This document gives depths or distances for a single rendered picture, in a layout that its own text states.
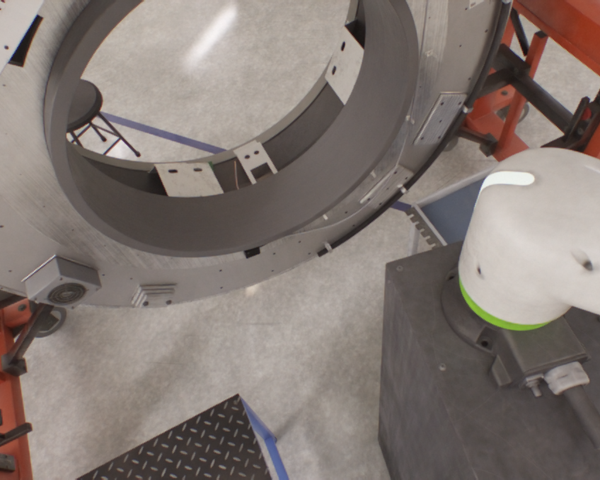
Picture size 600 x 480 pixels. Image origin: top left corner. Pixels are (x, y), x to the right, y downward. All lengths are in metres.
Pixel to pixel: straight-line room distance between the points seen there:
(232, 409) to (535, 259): 1.11
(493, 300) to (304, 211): 0.97
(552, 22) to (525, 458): 1.51
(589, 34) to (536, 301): 1.36
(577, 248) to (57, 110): 0.82
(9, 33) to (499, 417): 0.75
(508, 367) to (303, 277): 1.67
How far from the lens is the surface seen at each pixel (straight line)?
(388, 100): 1.36
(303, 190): 1.50
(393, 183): 1.61
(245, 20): 3.58
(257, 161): 1.66
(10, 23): 0.77
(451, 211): 1.61
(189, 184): 1.60
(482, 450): 0.64
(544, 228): 0.47
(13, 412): 2.14
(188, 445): 1.47
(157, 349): 2.27
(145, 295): 1.50
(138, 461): 1.51
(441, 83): 1.43
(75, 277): 1.33
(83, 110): 2.59
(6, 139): 1.08
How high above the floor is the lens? 1.97
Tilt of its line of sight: 58 degrees down
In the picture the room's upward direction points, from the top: 10 degrees counter-clockwise
